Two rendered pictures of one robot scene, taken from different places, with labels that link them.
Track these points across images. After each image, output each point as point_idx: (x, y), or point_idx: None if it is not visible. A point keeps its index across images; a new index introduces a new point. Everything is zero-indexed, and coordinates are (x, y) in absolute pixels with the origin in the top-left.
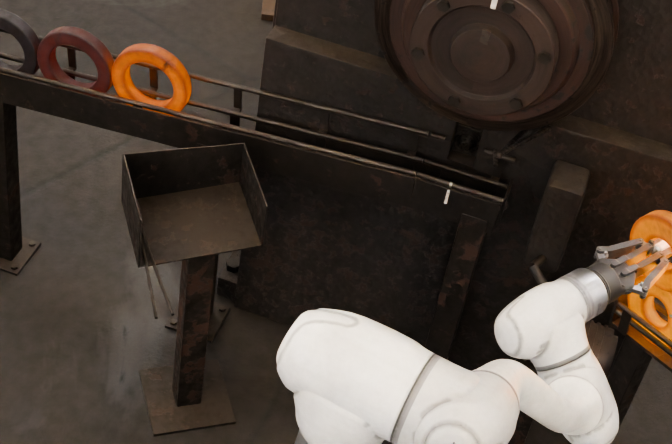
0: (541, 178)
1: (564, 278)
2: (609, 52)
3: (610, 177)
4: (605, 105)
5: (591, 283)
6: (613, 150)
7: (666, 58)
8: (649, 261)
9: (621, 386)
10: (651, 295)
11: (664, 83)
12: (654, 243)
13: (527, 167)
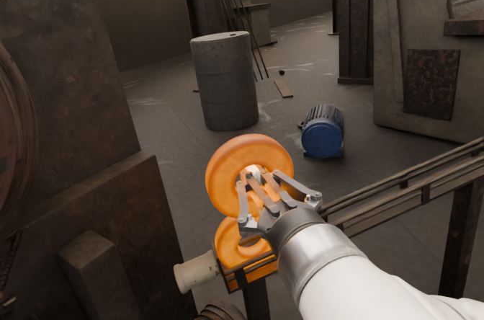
0: (56, 282)
1: (312, 272)
2: (14, 68)
3: (108, 219)
4: (48, 174)
5: (331, 236)
6: (92, 195)
7: (62, 89)
8: (274, 183)
9: (266, 318)
10: (240, 237)
11: (78, 114)
12: (251, 172)
13: (34, 289)
